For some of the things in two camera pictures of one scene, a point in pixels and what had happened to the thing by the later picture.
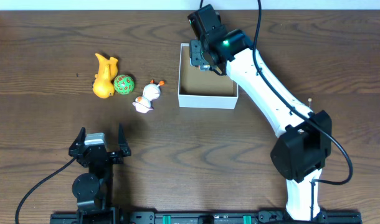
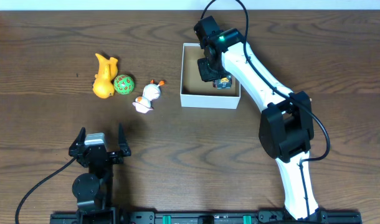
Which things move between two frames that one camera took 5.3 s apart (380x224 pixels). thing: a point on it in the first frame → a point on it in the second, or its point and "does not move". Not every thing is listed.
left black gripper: (99, 154) does not move
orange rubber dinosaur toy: (103, 85) does not move
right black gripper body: (196, 53) → (207, 73)
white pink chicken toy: (151, 91) does not move
